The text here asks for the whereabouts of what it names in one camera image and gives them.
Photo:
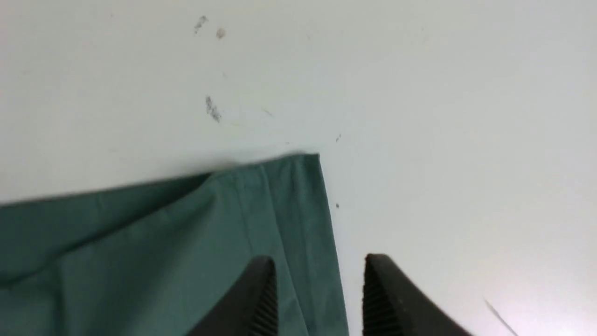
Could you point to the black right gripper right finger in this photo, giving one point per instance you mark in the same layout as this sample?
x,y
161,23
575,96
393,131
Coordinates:
x,y
392,305

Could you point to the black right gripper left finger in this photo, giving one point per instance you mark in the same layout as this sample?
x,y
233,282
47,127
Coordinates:
x,y
249,307

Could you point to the green long-sleeved shirt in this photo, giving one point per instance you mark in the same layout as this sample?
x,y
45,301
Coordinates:
x,y
153,259

